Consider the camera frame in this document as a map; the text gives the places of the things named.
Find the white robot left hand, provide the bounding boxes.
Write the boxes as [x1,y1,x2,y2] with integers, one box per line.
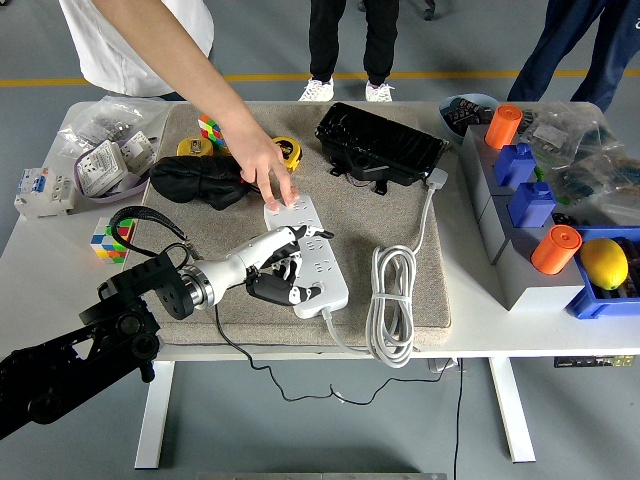
[202,224,336,307]

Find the person's left hand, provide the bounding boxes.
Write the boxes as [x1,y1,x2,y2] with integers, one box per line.
[225,122,302,212]

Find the black power adapter with cord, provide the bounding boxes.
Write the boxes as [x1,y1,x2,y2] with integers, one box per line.
[214,257,449,406]

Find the white power strip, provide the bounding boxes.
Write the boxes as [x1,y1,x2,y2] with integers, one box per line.
[263,195,350,319]

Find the large colourful puzzle cube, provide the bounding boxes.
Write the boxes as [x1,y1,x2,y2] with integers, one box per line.
[197,114,224,149]

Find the round yellow tape measure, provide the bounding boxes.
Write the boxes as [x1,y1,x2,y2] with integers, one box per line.
[176,135,214,159]

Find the black fabric pouch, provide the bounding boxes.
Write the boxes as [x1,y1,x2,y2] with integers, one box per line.
[148,154,261,211]

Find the grey-brown mat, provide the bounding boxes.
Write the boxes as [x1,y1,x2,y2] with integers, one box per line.
[110,102,454,349]

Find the black wrapped electronic device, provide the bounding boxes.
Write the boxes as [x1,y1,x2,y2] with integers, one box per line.
[314,102,450,196]

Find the person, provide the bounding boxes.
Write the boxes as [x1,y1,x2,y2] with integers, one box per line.
[298,0,404,103]
[58,0,215,97]
[506,0,640,114]

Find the purple tray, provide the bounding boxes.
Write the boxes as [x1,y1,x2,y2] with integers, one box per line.
[73,144,151,202]

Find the small colourful puzzle cube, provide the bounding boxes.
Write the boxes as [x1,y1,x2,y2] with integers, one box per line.
[89,216,137,265]

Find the clear bag of screws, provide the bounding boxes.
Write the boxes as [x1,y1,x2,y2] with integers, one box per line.
[58,94,169,156]

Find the white table leg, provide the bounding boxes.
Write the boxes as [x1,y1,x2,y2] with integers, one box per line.
[487,357,537,464]
[134,359,176,471]

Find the light blue bowl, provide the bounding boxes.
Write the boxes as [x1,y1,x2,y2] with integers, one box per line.
[438,93,501,141]

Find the black component packets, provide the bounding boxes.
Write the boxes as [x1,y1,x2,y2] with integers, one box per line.
[444,98,494,126]

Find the white circuit breaker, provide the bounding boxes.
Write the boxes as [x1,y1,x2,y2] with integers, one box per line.
[13,166,77,220]

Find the grey holder box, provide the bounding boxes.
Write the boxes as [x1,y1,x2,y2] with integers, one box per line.
[492,229,587,312]
[474,192,559,266]
[458,122,544,219]

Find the grey box under table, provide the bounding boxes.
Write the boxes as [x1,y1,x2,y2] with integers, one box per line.
[427,357,466,374]

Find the orange cylinder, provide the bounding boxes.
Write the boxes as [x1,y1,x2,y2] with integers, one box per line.
[530,224,584,275]
[484,103,524,150]

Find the blue plastic block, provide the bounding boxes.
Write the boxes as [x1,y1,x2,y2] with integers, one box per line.
[493,142,539,189]
[507,181,558,229]

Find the clear bag of components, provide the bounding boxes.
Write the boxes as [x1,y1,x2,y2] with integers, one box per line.
[544,144,640,226]
[519,102,626,166]

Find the blue storage bin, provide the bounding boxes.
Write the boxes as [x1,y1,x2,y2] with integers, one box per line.
[565,225,640,320]

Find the yellow lemon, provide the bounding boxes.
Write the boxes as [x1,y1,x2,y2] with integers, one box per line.
[579,238,629,290]

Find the black table control panel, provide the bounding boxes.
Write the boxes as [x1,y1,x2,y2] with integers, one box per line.
[553,355,635,370]

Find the yellow tape measure with strap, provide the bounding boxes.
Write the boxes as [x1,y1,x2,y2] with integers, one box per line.
[272,135,305,174]

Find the white wall socket module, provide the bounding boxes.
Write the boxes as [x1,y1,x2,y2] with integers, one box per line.
[78,139,132,197]
[119,130,160,171]

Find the white power strip cord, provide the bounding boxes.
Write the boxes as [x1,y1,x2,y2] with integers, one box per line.
[319,168,450,370]

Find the thin black cable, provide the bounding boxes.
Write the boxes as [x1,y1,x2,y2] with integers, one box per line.
[451,357,464,480]

